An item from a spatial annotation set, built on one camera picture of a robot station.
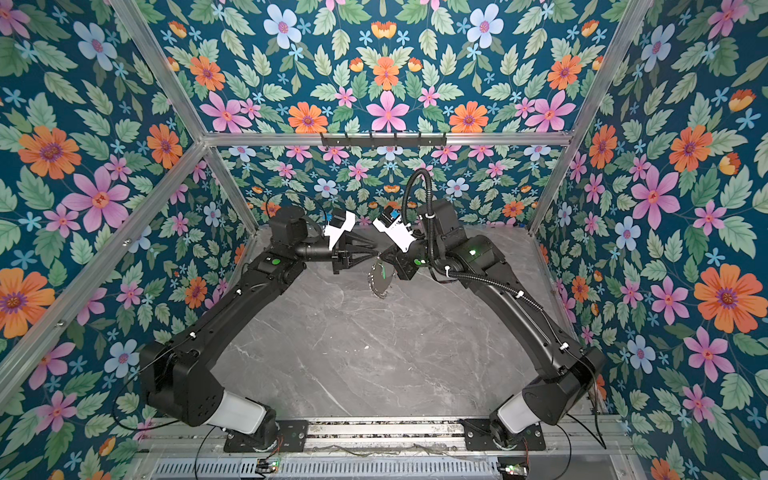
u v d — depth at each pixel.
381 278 0.69
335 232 0.60
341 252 0.62
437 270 0.50
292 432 0.74
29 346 0.50
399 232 0.58
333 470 0.77
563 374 0.39
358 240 0.66
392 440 0.74
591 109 0.85
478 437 0.73
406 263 0.59
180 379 0.41
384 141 0.93
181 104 0.83
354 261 0.66
